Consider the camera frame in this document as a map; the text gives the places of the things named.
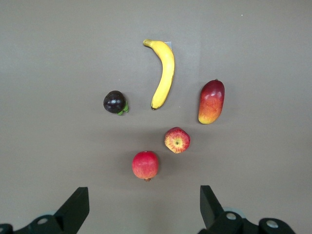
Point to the dark purple mangosteen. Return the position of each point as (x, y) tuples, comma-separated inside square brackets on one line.
[(114, 102)]

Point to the red yellow mango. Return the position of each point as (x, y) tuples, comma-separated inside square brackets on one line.
[(210, 102)]

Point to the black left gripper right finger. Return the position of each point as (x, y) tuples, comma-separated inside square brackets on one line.
[(212, 214)]

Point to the red pomegranate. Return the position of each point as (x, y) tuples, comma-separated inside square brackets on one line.
[(145, 165)]

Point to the red yellow apple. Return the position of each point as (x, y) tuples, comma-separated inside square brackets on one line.
[(177, 140)]

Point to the yellow banana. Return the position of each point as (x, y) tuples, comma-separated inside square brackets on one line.
[(165, 73)]

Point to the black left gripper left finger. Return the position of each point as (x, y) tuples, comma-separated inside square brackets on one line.
[(68, 214)]

